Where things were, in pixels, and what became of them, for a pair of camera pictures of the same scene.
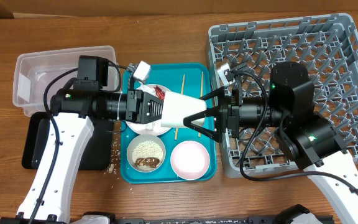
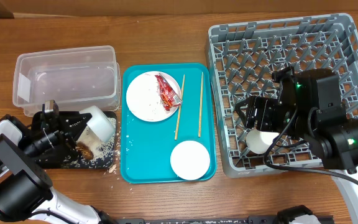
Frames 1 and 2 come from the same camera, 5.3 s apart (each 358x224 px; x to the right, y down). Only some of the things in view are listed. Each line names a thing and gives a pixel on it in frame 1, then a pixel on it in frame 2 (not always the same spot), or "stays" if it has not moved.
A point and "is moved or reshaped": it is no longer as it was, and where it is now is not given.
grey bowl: [146, 153] -> [100, 124]
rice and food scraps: [147, 155] -> [92, 152]
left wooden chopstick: [181, 93] stays
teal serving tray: [181, 155] stays
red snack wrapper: [160, 94] is moved or reshaped
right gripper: [226, 105] -> [265, 105]
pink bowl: [190, 160] stays
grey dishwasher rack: [345, 90] stays
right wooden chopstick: [201, 94] stays
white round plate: [151, 129] is moved or reshaped
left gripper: [138, 106] -> [71, 120]
